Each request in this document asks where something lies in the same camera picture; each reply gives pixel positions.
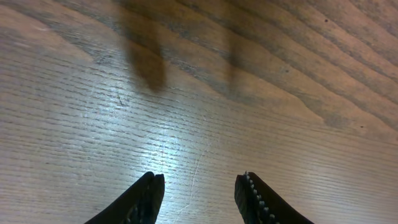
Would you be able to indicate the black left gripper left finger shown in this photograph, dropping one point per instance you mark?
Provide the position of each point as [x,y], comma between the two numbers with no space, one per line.
[139,204]

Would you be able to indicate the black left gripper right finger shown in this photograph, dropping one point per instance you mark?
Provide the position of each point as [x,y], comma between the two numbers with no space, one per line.
[258,203]

